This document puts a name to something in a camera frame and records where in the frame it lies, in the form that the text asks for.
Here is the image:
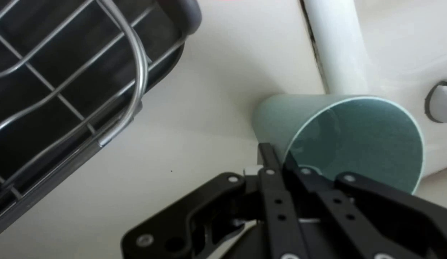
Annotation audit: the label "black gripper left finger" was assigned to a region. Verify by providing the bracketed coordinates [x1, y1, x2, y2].
[119, 141, 310, 259]

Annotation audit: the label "gray rimmed white object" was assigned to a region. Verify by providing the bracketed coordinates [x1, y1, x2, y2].
[424, 79, 447, 125]

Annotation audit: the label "wire dish rack black tray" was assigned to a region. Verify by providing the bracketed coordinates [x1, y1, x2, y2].
[0, 0, 203, 239]

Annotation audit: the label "white ceramic sink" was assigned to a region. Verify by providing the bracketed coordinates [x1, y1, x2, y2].
[300, 0, 447, 181]

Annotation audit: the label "gray teal plastic cup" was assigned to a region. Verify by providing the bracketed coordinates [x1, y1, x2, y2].
[252, 92, 425, 196]

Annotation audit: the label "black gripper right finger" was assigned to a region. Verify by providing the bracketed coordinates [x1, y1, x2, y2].
[282, 151, 447, 259]

